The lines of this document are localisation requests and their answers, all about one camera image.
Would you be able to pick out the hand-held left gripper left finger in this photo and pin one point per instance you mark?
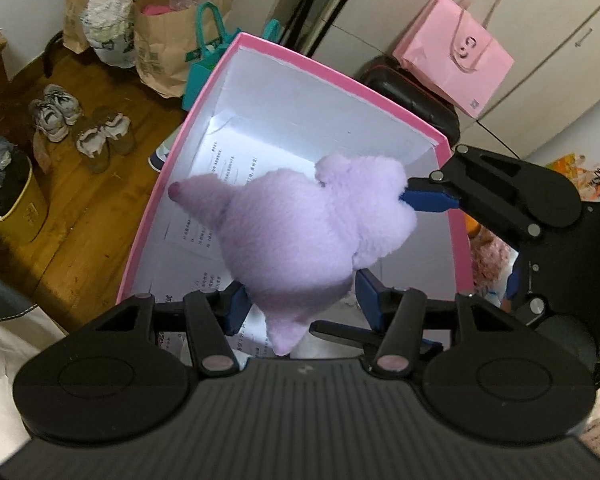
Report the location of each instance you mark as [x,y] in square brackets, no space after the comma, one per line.
[236,310]

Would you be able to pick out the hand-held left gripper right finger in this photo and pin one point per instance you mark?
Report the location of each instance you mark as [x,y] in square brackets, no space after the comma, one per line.
[371,305]

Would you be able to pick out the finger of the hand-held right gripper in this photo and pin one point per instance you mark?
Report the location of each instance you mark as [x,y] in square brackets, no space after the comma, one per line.
[430,197]
[340,334]

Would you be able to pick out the pink floral scrunchie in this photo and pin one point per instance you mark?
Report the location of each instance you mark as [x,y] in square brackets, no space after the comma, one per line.
[490,260]

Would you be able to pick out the purple plush toy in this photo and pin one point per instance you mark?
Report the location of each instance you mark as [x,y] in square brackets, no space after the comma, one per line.
[290,240]

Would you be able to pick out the pink cardboard box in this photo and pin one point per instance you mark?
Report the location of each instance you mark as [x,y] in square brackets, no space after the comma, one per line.
[330,110]

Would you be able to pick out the printed paper sheet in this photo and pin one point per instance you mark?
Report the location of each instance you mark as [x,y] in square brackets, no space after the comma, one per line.
[195,250]

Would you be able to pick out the black suitcase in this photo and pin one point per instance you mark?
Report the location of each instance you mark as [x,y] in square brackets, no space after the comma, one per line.
[415,105]

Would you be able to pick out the pink tote bag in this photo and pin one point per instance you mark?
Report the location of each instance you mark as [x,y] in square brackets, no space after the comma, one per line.
[445,65]

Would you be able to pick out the colourful paper bag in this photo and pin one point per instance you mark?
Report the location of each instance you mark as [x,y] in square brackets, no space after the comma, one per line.
[570,170]

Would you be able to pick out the beige wardrobe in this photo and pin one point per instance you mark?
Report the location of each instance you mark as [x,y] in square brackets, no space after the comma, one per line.
[555,60]

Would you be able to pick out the brown fur lined boot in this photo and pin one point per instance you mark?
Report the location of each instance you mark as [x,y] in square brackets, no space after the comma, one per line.
[115,132]
[92,152]

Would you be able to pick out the grey cloth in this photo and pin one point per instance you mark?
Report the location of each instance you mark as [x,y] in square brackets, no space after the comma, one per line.
[10,295]

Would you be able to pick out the teal bag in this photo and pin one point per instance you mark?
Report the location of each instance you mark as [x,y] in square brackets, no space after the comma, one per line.
[272,30]
[205,70]

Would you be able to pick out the yellow trash bin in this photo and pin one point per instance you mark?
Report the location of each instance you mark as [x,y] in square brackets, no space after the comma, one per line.
[20,210]

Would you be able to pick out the white cloth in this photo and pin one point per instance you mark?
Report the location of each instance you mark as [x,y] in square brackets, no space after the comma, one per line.
[10,385]

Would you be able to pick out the grey white sneaker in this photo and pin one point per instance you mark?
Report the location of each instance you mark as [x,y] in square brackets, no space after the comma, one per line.
[62,102]
[47,122]

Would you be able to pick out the large brown paper bag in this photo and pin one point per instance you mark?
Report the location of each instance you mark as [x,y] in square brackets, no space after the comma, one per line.
[160,55]

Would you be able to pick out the white green print plastic bag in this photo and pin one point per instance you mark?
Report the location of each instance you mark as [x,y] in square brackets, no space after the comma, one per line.
[112,52]

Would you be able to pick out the cream fleece pants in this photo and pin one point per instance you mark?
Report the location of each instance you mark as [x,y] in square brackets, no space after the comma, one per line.
[110,0]

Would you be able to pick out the small brown paper bag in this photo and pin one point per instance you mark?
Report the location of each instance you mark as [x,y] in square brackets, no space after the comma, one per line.
[75,15]

